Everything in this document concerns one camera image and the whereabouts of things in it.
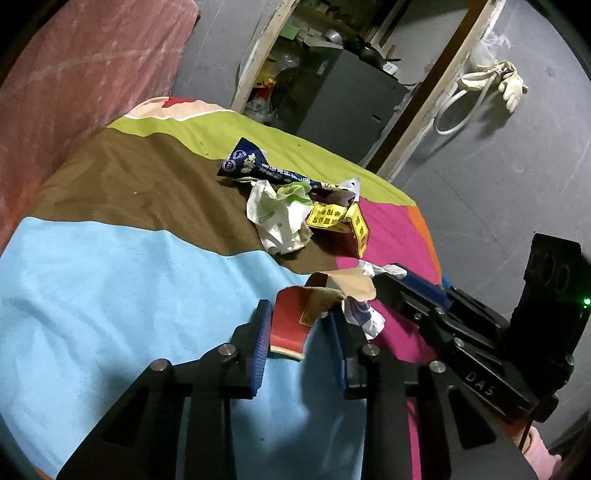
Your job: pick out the clear plastic bag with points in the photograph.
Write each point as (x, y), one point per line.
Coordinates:
(485, 50)

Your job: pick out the grey cabinet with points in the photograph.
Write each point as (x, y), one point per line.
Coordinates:
(341, 101)

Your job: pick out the wooden door frame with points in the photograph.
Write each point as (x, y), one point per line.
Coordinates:
(263, 55)

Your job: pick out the small white container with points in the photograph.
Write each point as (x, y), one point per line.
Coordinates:
(390, 69)

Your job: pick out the colour-block blanket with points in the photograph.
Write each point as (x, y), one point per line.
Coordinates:
(115, 277)

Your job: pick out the green box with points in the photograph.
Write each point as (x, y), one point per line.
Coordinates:
(287, 32)

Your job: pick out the black wok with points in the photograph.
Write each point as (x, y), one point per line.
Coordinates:
(367, 53)

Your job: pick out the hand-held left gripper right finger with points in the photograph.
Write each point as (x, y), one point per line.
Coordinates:
(337, 353)

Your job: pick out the white purple wrapper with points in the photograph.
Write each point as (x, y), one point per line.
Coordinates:
(369, 318)

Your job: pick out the metal pot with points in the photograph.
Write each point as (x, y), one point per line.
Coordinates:
(333, 37)

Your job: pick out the white crumpled tissue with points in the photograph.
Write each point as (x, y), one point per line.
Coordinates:
(369, 267)

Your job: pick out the pink cloth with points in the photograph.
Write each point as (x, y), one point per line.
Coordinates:
(83, 69)

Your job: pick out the white torn wrapper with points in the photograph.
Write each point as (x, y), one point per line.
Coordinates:
(351, 187)

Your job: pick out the white green crumpled paper bag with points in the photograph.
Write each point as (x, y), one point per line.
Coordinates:
(272, 217)

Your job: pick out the blue snack wrapper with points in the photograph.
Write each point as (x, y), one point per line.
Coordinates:
(244, 161)

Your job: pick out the red yellow packet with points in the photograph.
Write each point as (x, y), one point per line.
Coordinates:
(265, 69)

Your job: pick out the white rubber glove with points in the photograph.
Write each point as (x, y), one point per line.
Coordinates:
(512, 90)
(475, 76)

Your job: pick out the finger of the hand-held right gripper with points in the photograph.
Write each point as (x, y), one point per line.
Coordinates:
(425, 284)
(401, 300)

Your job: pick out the yellow crumpled carton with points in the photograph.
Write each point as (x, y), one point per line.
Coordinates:
(330, 214)

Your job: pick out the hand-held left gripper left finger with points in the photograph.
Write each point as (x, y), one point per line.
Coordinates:
(259, 344)

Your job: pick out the brown torn paper piece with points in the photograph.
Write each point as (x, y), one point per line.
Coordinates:
(355, 284)

